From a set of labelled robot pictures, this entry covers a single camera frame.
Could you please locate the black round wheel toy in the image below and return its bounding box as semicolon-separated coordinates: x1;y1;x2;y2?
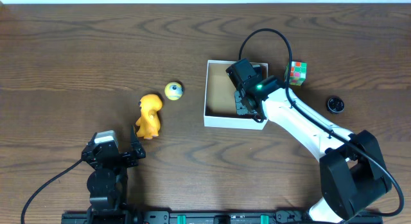
326;97;345;114

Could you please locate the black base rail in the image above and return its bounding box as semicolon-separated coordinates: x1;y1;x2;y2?
60;210;383;224

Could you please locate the yellow one-eyed ball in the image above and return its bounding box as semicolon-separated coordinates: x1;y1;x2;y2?
164;82;184;101

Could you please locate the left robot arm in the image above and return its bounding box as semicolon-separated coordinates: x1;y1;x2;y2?
81;127;146;212

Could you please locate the multicoloured puzzle cube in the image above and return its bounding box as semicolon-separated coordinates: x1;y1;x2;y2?
284;61;307;86

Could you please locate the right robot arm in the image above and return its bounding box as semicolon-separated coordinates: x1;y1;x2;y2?
226;59;392;223

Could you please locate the white cardboard box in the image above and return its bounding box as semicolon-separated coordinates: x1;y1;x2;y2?
203;60;267;130

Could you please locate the orange dinosaur toy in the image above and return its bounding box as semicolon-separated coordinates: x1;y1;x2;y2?
135;94;162;139

